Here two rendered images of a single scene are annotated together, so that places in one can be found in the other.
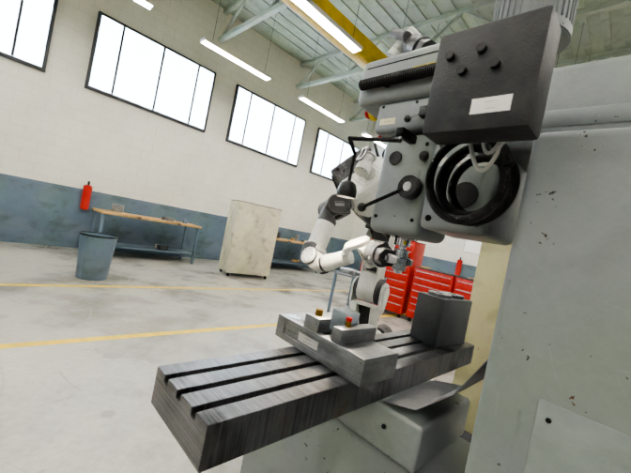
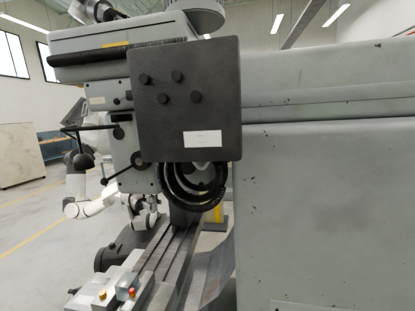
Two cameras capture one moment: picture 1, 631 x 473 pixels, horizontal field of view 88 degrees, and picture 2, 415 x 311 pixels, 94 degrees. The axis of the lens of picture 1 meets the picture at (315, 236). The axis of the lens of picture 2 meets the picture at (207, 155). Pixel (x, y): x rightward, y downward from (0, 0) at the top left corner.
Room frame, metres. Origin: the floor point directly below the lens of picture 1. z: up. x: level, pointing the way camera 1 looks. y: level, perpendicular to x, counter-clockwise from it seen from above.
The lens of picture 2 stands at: (0.31, -0.08, 1.61)
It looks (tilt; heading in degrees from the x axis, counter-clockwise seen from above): 13 degrees down; 326
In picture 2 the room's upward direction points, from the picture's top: 4 degrees counter-clockwise
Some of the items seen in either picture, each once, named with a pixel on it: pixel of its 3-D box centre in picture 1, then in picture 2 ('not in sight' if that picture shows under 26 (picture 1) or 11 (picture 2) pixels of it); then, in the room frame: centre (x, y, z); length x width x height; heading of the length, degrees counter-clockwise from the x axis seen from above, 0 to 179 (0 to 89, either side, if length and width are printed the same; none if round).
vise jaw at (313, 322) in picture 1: (329, 321); (114, 289); (0.97, -0.09, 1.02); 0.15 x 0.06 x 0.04; 133
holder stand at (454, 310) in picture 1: (441, 316); (185, 203); (1.37, -0.58, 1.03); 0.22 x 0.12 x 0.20; 128
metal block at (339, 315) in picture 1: (344, 320); (127, 286); (0.93, -0.13, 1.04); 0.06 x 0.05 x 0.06; 133
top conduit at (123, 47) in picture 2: (423, 72); (115, 53); (0.97, -0.21, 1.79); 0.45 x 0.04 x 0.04; 45
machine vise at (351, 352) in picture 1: (332, 336); (122, 298); (0.95, -0.11, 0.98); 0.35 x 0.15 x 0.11; 43
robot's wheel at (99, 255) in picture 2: not in sight; (103, 260); (1.89, -0.07, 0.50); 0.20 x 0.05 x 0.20; 148
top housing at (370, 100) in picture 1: (438, 88); (134, 58); (1.09, -0.30, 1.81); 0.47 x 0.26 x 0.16; 45
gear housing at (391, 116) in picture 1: (438, 127); (146, 95); (1.07, -0.32, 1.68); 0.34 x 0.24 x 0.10; 45
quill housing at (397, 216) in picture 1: (415, 190); (144, 149); (1.09, -0.30, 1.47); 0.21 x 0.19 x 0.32; 135
